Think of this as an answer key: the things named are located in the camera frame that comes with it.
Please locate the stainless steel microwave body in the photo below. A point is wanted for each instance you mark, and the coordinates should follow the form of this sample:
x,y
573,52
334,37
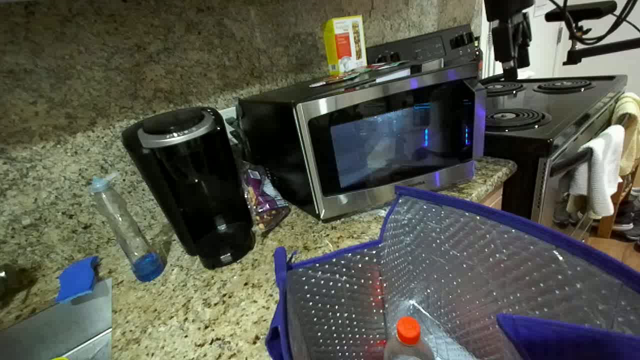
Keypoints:
x,y
270,138

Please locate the purple snack packet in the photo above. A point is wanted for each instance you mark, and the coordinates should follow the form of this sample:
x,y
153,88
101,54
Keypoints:
x,y
264,201

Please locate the black cylindrical blender base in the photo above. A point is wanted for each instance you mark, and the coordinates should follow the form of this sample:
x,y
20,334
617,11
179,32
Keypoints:
x,y
187,160

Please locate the yellow orange carton box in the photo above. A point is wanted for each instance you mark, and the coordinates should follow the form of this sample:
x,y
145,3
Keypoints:
x,y
345,44

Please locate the clear bottle blue cap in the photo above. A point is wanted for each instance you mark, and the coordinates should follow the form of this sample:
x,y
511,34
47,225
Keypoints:
x,y
145,260

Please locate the orange cap plastic bottle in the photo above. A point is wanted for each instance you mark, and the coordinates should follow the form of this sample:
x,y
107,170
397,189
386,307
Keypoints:
x,y
404,340

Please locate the black electric stove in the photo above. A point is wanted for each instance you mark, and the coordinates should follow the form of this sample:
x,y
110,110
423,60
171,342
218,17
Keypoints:
x,y
534,122

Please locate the blue cloth piece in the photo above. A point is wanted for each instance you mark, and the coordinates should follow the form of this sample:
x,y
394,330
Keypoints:
x,y
78,279

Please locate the white towel on stove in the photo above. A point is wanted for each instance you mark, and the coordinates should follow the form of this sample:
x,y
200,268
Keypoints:
x,y
595,181

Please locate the grey metal sink edge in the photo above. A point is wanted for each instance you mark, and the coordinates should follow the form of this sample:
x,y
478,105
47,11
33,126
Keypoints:
x,y
70,330

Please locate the yellow towel on stove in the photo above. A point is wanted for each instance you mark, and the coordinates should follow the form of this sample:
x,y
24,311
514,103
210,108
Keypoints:
x,y
627,112

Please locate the black camera stand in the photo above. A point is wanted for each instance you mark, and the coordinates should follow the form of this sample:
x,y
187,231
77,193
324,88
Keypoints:
x,y
511,34

